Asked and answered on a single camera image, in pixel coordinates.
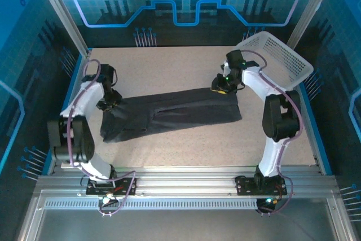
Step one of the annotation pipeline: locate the dark grey t-shirt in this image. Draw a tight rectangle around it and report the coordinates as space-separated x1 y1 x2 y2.
100 87 243 143

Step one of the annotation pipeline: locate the black connector with light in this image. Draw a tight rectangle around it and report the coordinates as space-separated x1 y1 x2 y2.
256 197 279 213

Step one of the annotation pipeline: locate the aluminium table side rail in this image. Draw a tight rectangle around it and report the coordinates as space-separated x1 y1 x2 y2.
46 49 94 176
296 82 333 176

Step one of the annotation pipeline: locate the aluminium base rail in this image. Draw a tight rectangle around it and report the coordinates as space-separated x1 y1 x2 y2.
36 166 339 196

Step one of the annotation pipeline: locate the white perforated plastic basket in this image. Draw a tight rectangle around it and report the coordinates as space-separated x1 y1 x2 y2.
235 31 314 89

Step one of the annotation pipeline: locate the aluminium frame post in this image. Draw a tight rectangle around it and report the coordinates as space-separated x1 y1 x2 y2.
284 0 339 54
31 0 93 57

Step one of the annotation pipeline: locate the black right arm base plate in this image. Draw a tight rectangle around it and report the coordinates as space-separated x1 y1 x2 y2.
235 174 288 196

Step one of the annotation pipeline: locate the grey metal tray frame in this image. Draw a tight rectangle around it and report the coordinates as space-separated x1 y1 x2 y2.
16 190 358 241

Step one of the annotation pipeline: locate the slotted grey cable duct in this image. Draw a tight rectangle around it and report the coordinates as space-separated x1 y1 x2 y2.
43 199 259 210

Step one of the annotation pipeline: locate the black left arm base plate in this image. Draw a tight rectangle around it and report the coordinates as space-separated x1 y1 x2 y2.
86 177 138 196

